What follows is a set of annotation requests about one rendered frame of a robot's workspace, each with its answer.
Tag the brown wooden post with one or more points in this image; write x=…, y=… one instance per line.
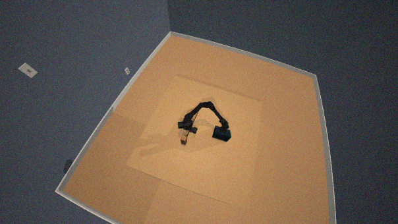
x=183, y=140

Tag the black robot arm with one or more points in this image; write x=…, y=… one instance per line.
x=187, y=119

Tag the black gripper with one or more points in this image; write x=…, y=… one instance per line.
x=191, y=129

